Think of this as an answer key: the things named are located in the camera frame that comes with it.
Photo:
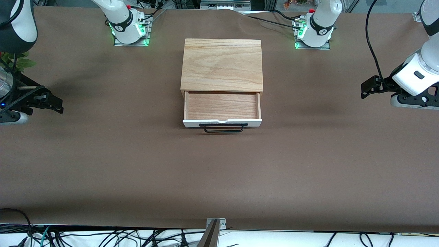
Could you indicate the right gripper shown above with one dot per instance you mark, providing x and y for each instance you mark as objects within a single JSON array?
[{"x": 21, "y": 90}]

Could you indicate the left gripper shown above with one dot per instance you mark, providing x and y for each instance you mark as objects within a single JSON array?
[{"x": 387, "y": 84}]

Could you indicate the white-fronted wooden drawer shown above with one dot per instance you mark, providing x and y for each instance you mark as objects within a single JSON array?
[{"x": 221, "y": 106}]

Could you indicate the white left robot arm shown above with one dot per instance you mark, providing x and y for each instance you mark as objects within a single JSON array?
[{"x": 320, "y": 24}]

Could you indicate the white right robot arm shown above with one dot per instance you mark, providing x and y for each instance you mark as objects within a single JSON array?
[{"x": 121, "y": 20}]

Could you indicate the wooden drawer cabinet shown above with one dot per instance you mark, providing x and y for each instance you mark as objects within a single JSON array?
[{"x": 223, "y": 65}]

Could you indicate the red rose bouquet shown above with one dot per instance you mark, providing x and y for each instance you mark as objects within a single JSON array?
[{"x": 24, "y": 63}]

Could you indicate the aluminium corner profile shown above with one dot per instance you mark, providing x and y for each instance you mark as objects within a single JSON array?
[{"x": 417, "y": 17}]

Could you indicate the brown table cover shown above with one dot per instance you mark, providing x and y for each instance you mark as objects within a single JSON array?
[{"x": 219, "y": 171}]

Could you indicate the small metal mounting plate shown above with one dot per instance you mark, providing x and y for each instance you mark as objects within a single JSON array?
[{"x": 222, "y": 224}]

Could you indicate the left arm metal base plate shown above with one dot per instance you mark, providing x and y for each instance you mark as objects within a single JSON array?
[{"x": 325, "y": 48}]

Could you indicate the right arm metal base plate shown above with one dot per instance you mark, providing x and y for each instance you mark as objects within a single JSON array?
[{"x": 132, "y": 44}]

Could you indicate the grey metal frame panel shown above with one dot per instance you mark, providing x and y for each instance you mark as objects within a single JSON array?
[{"x": 224, "y": 4}]

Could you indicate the grey metal camera pole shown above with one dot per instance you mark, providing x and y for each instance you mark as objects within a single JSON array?
[{"x": 210, "y": 238}]

